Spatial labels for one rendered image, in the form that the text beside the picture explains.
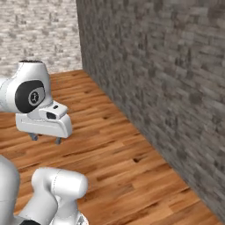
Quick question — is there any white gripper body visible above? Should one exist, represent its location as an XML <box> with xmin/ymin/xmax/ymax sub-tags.
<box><xmin>15</xmin><ymin>112</ymin><xmax>73</xmax><ymax>139</ymax></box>

